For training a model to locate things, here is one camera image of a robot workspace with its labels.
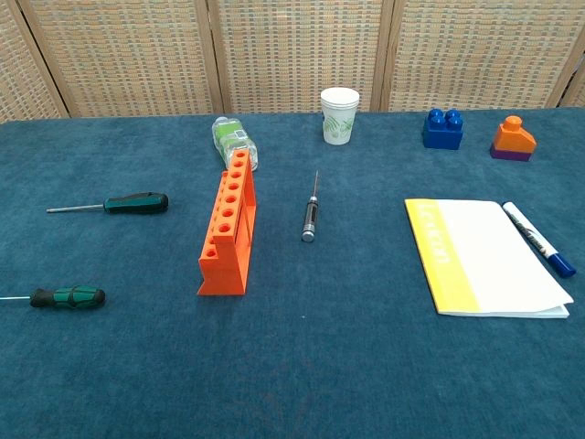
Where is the green screwdriver short thick shaft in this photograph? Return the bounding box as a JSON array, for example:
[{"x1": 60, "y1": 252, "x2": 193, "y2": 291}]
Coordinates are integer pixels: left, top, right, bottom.
[{"x1": 46, "y1": 191, "x2": 170, "y2": 216}]

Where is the green screwdriver thin long shaft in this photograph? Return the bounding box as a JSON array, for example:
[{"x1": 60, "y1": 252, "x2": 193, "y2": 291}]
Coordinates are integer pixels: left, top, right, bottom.
[{"x1": 0, "y1": 285, "x2": 107, "y2": 310}]

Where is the orange slotted tool rack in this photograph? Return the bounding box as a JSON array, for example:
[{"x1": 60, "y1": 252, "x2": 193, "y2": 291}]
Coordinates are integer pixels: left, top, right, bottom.
[{"x1": 197, "y1": 149, "x2": 258, "y2": 298}]

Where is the black silver precision screwdriver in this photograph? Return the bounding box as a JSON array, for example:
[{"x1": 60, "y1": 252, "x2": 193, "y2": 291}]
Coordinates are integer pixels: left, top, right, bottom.
[{"x1": 300, "y1": 170, "x2": 320, "y2": 243}]

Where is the clear plastic bottle green label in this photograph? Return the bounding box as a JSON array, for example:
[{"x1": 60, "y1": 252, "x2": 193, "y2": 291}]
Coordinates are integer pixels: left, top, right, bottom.
[{"x1": 211, "y1": 116, "x2": 260, "y2": 173}]

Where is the white paper cup leaf print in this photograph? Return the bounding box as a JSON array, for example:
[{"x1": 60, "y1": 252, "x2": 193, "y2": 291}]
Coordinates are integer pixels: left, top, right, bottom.
[{"x1": 319, "y1": 87, "x2": 361, "y2": 146}]

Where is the blue felt table cover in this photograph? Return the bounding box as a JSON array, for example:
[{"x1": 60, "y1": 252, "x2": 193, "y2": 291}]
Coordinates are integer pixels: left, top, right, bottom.
[{"x1": 0, "y1": 107, "x2": 585, "y2": 439}]

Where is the woven wicker folding screen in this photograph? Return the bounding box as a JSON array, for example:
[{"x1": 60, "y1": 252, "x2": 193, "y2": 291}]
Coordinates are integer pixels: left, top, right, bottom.
[{"x1": 0, "y1": 0, "x2": 585, "y2": 121}]

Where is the blue building block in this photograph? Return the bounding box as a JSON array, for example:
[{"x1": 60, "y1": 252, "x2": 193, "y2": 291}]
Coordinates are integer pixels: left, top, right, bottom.
[{"x1": 421, "y1": 108, "x2": 464, "y2": 150}]

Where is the yellow white notebook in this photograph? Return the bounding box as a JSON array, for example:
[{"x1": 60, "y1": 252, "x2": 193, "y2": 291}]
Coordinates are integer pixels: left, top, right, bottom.
[{"x1": 404, "y1": 198, "x2": 575, "y2": 319}]

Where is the orange purple building block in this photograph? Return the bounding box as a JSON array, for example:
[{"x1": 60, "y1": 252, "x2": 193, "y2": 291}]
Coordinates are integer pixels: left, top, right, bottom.
[{"x1": 490, "y1": 114, "x2": 538, "y2": 162}]

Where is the white marker blue cap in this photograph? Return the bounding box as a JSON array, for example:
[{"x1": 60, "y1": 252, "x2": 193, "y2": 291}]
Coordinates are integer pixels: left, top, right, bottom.
[{"x1": 501, "y1": 201, "x2": 578, "y2": 278}]

